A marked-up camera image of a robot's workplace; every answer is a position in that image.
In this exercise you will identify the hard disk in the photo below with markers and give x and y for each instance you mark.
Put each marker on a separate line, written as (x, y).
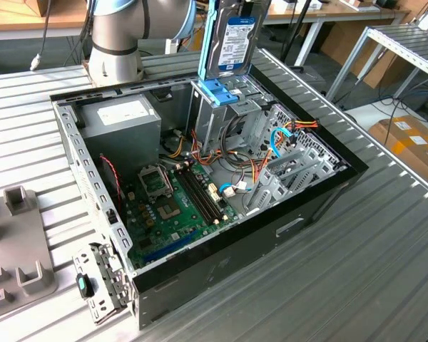
(235, 35)

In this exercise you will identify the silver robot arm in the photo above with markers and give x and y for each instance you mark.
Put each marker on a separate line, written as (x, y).
(114, 35)

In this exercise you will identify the grey metal disk bay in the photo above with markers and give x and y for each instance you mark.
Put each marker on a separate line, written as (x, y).
(271, 185)

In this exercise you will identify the RAM slot white clips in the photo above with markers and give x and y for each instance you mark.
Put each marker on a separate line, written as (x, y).
(197, 193)
(207, 191)

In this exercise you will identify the RAM slot black clips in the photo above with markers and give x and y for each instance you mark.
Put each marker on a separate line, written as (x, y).
(192, 194)
(202, 192)

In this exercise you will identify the grey metal drive cage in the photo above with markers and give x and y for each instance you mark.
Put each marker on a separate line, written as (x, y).
(207, 121)

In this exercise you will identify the CPU socket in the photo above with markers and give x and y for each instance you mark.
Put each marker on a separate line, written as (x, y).
(168, 210)

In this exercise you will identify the green motherboard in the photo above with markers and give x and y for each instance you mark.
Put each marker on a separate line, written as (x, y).
(171, 231)

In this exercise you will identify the blue plastic drive latch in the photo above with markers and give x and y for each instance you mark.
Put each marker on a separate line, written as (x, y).
(217, 93)

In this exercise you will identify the blue expansion slot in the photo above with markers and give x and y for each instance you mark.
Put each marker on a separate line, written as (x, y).
(171, 246)

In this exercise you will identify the black open PC case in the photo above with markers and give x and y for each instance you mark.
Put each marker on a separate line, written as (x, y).
(235, 256)

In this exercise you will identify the grey power supply unit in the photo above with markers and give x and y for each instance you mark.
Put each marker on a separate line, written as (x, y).
(121, 142)

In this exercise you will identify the metal expansion card retainer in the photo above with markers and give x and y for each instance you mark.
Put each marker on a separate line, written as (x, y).
(107, 270)

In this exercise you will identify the black tripod stand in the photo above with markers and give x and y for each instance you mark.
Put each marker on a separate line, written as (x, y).
(300, 21)

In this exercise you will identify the black teal retainer latch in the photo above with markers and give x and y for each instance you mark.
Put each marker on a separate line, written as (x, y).
(81, 285)

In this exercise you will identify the cardboard box with labels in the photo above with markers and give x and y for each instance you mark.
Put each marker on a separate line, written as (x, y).
(406, 149)

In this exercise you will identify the long wooden desk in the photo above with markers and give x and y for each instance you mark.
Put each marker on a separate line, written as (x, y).
(342, 14)

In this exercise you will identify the grey parts rack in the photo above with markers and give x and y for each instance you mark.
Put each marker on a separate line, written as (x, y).
(16, 246)

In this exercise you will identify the aluminium slat table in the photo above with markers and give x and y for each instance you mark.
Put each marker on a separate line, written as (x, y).
(406, 39)

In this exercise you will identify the small brown box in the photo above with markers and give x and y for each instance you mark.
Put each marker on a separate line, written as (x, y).
(35, 7)

